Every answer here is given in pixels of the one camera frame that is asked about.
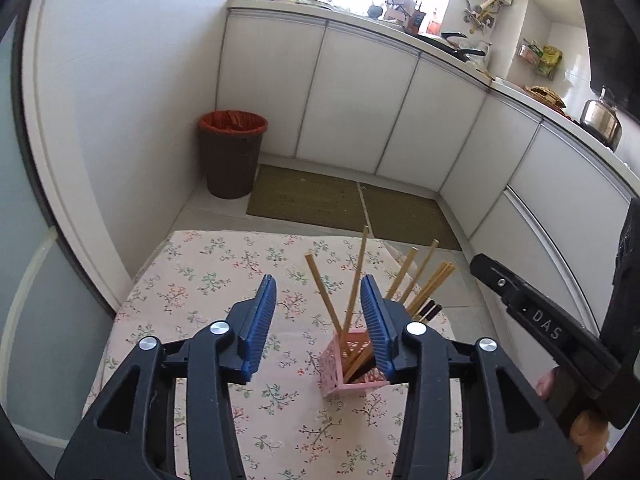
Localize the black range hood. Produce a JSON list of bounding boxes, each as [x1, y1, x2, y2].
[[571, 0, 640, 128]]

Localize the glass sliding door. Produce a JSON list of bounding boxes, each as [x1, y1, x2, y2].
[[0, 5, 118, 461]]

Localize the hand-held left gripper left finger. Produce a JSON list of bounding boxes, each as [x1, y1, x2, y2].
[[54, 274, 278, 480]]

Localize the floral tablecloth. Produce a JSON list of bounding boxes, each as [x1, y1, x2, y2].
[[82, 230, 463, 480]]

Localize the black frying pan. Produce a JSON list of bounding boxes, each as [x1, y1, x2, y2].
[[440, 31, 487, 63]]

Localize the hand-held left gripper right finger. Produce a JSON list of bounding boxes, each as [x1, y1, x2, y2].
[[360, 274, 585, 480]]

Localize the metal water pipes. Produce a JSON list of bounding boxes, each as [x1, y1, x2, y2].
[[462, 0, 501, 36]]

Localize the olive green floor mat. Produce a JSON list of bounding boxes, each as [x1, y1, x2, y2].
[[359, 182, 463, 252], [246, 163, 371, 229]]

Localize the stainless steel kettle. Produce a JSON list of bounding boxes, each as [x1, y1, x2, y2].
[[579, 86, 623, 151]]

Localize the person's right forearm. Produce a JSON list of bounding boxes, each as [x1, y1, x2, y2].
[[597, 195, 640, 341]]

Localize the person's right hand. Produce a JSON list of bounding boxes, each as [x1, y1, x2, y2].
[[534, 366, 610, 466]]

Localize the single bamboo chopstick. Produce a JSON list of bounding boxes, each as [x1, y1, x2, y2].
[[340, 226, 370, 358], [344, 344, 376, 382], [305, 254, 343, 336]]

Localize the bundle of wooden chopsticks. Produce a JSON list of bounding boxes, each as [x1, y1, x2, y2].
[[384, 239, 457, 313]]

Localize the wall rack with packets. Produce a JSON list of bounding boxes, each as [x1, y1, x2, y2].
[[517, 37, 563, 81]]

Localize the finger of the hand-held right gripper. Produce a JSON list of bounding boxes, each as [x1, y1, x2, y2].
[[469, 253, 527, 312]]

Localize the pink perforated plastic basket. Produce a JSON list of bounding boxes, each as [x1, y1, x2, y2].
[[320, 329, 392, 400]]

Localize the brown woven tray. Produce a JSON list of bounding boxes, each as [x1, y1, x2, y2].
[[522, 85, 566, 111]]

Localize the brown trash bin red liner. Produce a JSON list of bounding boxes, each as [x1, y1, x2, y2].
[[197, 110, 268, 200]]

